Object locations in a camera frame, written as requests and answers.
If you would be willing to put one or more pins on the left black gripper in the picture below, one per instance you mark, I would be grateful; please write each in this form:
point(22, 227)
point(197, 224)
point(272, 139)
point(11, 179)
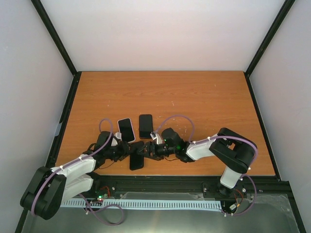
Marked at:
point(125, 151)

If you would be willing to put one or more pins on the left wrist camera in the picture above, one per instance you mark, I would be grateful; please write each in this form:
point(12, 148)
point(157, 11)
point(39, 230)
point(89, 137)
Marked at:
point(116, 139)

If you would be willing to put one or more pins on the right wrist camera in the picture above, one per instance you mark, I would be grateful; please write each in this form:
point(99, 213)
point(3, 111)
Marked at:
point(156, 137)

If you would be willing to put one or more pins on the small green circuit board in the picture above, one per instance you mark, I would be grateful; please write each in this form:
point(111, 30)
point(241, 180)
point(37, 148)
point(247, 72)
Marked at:
point(102, 197)

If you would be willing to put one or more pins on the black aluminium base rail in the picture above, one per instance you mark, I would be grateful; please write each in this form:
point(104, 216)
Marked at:
point(208, 186)

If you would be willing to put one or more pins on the right black frame post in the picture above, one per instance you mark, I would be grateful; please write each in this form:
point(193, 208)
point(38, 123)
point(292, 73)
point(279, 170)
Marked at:
point(284, 10)

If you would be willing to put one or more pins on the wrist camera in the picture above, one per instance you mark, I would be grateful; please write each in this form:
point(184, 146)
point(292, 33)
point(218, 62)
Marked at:
point(116, 139)
point(156, 137)

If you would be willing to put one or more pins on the black frame post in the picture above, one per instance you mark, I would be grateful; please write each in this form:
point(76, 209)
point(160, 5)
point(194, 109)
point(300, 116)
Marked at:
point(40, 9)
point(284, 10)

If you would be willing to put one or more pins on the black phone case top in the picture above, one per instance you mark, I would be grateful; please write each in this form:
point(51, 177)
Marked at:
point(145, 126)

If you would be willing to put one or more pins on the black phone case front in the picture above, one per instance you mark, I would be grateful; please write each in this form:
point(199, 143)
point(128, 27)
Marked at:
point(136, 156)

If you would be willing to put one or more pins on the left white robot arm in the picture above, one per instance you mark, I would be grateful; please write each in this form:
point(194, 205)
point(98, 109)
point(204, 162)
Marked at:
point(51, 187)

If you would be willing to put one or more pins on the left black frame post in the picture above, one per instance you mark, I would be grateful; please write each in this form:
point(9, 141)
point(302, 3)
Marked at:
point(40, 9)

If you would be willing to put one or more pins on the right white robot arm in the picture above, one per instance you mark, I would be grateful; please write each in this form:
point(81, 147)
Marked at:
point(235, 151)

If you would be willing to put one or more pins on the light blue cable duct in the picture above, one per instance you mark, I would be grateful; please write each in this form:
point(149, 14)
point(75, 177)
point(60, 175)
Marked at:
point(204, 205)

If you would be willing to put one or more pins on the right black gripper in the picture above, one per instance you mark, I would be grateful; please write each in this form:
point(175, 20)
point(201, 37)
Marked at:
point(154, 152)

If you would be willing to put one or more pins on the white phone case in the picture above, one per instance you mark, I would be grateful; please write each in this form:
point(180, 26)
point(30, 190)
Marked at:
point(126, 129)

